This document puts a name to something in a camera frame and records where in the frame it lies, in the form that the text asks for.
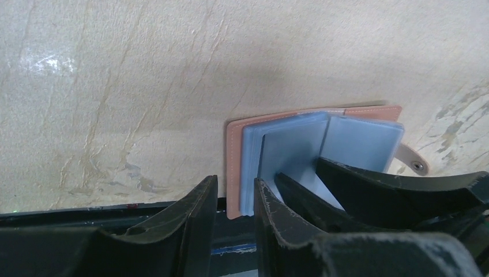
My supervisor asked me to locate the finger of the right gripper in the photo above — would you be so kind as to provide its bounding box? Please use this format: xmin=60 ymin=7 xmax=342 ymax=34
xmin=274 ymin=173 xmax=386 ymax=233
xmin=316 ymin=158 xmax=488 ymax=229

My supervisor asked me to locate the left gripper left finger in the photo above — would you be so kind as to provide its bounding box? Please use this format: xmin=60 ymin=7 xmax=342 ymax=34
xmin=1 ymin=175 xmax=218 ymax=276

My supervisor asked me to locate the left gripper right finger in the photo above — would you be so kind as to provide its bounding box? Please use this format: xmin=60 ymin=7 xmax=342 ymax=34
xmin=254 ymin=179 xmax=482 ymax=276

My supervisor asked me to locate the pink leather card holder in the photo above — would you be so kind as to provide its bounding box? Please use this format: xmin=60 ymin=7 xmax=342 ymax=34
xmin=225 ymin=105 xmax=430 ymax=219

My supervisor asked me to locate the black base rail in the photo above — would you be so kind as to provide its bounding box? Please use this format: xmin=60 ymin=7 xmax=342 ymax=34
xmin=1 ymin=197 xmax=258 ymax=276

